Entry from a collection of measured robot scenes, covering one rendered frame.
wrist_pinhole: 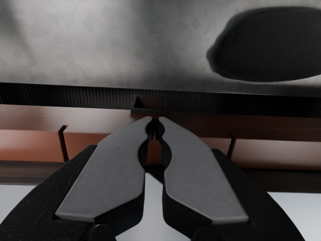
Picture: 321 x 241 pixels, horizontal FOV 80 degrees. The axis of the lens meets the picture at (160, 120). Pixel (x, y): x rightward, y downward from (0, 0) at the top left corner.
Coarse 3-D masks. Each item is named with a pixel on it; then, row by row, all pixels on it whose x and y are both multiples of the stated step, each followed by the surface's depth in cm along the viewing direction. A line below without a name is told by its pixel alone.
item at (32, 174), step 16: (0, 160) 22; (0, 176) 20; (16, 176) 20; (32, 176) 20; (160, 176) 21; (256, 176) 22; (272, 176) 22; (288, 176) 22; (304, 176) 22; (320, 176) 22; (320, 192) 20
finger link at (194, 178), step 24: (168, 120) 12; (168, 144) 10; (192, 144) 10; (168, 168) 8; (192, 168) 8; (216, 168) 8; (168, 192) 7; (192, 192) 7; (216, 192) 7; (168, 216) 7; (192, 216) 7; (216, 216) 6; (240, 216) 6
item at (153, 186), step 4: (148, 172) 18; (148, 176) 19; (152, 176) 19; (148, 180) 19; (152, 180) 19; (156, 180) 19; (148, 184) 19; (152, 184) 19; (156, 184) 19; (160, 184) 19; (148, 188) 19; (152, 188) 19; (156, 188) 19; (160, 188) 19; (148, 192) 20; (152, 192) 20; (156, 192) 20; (160, 192) 20
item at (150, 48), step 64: (0, 0) 27; (64, 0) 27; (128, 0) 27; (192, 0) 27; (256, 0) 27; (320, 0) 27; (0, 64) 31; (64, 64) 31; (128, 64) 31; (192, 64) 31
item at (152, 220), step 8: (144, 200) 20; (152, 200) 20; (160, 200) 20; (144, 208) 21; (152, 208) 21; (160, 208) 21; (144, 216) 21; (152, 216) 21; (160, 216) 21; (144, 224) 22; (152, 224) 22; (160, 224) 22
